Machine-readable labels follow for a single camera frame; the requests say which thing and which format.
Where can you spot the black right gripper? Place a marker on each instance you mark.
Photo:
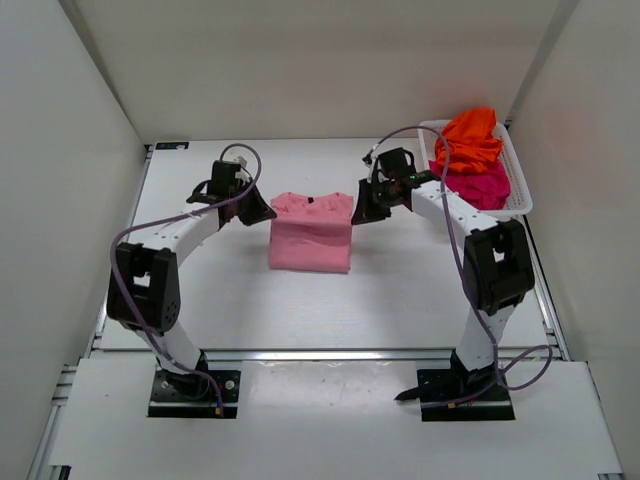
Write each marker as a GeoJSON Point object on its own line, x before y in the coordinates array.
{"type": "Point", "coordinates": [376, 198]}

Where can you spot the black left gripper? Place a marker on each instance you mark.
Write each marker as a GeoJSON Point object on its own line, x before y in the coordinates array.
{"type": "Point", "coordinates": [245, 204]}

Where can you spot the light pink t-shirt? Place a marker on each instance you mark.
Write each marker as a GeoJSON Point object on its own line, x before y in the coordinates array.
{"type": "Point", "coordinates": [312, 234]}

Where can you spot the orange t-shirt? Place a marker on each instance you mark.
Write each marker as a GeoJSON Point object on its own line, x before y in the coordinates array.
{"type": "Point", "coordinates": [472, 147]}

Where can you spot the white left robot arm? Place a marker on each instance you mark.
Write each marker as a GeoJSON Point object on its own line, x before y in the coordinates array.
{"type": "Point", "coordinates": [144, 293]}

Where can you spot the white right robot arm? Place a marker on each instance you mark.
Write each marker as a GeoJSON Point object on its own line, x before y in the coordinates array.
{"type": "Point", "coordinates": [492, 255]}

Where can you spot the dark label sticker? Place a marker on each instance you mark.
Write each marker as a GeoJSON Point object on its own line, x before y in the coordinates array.
{"type": "Point", "coordinates": [172, 145]}

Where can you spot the magenta t-shirt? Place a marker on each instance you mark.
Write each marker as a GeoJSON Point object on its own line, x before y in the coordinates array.
{"type": "Point", "coordinates": [483, 184]}

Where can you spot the white perforated plastic basket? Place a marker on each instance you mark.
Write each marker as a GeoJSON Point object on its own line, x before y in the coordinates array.
{"type": "Point", "coordinates": [519, 202]}

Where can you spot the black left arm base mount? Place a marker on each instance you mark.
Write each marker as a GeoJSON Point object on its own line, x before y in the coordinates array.
{"type": "Point", "coordinates": [192, 397]}

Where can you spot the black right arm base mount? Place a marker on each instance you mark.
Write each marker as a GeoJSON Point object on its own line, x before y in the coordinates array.
{"type": "Point", "coordinates": [455, 395]}

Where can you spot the aluminium table edge rail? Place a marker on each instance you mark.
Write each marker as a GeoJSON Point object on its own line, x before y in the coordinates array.
{"type": "Point", "coordinates": [327, 355]}

